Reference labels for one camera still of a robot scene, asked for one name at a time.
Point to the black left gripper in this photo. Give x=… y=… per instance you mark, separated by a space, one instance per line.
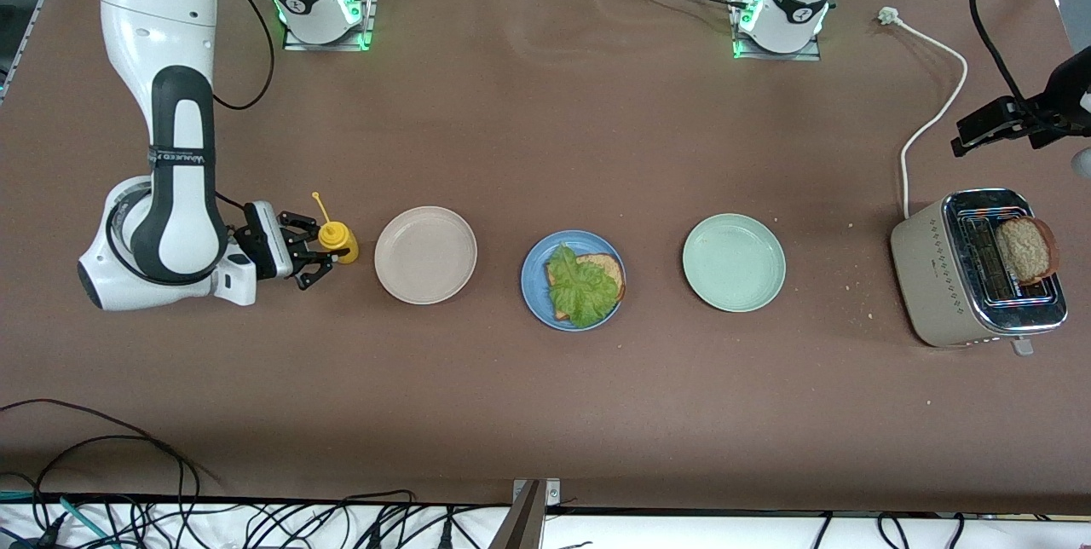
x=1050 y=107

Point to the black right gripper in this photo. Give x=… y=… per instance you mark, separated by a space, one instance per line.
x=287 y=244

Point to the yellow mustard squeeze bottle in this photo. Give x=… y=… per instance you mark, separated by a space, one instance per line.
x=339 y=235

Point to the brown toasted bread slice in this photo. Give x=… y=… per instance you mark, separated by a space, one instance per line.
x=607 y=263
x=1025 y=251

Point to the green lettuce leaf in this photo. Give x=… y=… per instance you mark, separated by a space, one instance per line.
x=584 y=285

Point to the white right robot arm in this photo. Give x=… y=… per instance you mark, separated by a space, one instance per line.
x=179 y=191

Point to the beige round plate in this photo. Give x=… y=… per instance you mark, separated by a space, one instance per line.
x=425 y=255

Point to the blue round plate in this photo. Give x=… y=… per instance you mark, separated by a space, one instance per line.
x=533 y=276

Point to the pale green round plate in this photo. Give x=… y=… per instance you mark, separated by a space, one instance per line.
x=733 y=263

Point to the beige and chrome toaster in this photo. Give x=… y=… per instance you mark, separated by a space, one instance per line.
x=933 y=276

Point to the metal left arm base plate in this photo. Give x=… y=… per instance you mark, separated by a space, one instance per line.
x=814 y=53

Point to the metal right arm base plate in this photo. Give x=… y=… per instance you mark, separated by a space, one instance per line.
x=368 y=12

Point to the perforated aluminium frame rail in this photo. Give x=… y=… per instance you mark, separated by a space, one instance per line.
x=21 y=50

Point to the silver metal bracket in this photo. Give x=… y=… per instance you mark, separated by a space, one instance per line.
x=552 y=491

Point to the grey aluminium profile post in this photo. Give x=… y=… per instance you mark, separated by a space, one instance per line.
x=520 y=523

